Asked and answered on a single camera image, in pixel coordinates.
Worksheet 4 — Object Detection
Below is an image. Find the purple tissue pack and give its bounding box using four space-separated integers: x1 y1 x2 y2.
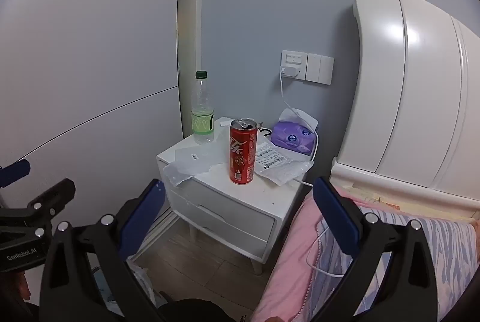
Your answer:
271 108 320 157

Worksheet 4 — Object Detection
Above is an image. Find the clear bubble mailer bag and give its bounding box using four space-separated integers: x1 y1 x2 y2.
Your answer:
255 140 315 186

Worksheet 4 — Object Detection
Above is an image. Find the white envelope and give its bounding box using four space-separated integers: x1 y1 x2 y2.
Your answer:
174 145 230 174

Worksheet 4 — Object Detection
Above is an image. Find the striped bed sheet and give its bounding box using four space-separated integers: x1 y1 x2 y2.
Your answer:
319 206 480 322

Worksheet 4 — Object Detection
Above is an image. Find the clear plastic bin liner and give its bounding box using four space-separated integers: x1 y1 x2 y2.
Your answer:
129 260 160 308

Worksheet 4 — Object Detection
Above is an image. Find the light blue trash bin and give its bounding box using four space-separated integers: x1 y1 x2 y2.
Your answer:
90 258 162 313

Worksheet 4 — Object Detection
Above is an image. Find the cream vertical trim post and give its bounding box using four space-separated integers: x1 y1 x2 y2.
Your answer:
176 0 208 139

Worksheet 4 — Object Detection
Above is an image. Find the white charging cable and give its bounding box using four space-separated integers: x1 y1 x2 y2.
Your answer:
279 71 347 278

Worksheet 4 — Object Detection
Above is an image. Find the white wardrobe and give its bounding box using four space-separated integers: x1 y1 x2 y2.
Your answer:
0 0 187 219

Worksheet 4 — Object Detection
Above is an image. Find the clear plastic bottle green cap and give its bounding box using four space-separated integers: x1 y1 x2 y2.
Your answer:
191 71 215 145

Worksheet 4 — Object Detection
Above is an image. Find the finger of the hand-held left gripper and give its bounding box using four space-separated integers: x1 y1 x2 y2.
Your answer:
26 178 76 237
0 159 31 188

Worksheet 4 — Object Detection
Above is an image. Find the white bed headboard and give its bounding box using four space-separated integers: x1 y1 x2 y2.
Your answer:
330 0 480 221

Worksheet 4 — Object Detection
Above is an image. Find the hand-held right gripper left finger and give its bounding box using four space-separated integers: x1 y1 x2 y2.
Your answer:
39 178 166 322

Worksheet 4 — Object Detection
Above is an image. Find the pale yellow cloth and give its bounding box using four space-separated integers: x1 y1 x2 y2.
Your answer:
337 187 480 223

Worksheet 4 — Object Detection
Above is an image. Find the white nightstand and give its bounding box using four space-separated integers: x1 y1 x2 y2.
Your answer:
156 116 319 275

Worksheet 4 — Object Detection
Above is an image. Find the red drink can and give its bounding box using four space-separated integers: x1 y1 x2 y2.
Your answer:
229 118 259 185

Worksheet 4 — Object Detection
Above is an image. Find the crinkled white plastic bag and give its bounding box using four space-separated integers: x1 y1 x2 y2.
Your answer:
160 160 226 188

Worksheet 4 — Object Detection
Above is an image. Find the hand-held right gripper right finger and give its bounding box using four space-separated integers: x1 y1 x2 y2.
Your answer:
312 176 439 322

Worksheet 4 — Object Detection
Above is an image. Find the pink blanket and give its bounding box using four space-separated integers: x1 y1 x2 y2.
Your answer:
249 191 361 322

